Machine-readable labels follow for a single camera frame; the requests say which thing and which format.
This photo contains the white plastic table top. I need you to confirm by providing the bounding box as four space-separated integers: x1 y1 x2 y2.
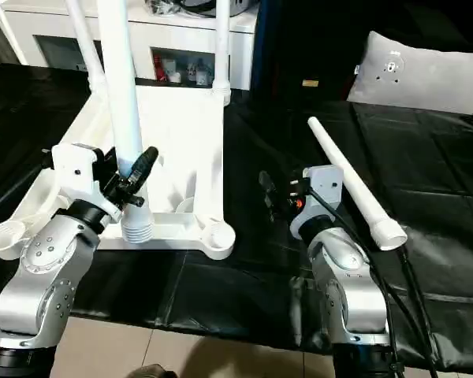
0 83 236 261

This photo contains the white glass-door cabinet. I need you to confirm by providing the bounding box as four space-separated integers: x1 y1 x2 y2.
0 0 258 89

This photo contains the black cabinet with gold label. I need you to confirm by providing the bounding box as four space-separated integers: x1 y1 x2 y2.
251 0 473 103

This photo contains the dark round appliance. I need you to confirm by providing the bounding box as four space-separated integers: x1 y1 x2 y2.
146 0 257 18

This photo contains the grey cushion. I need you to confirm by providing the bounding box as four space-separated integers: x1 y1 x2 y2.
347 30 473 116

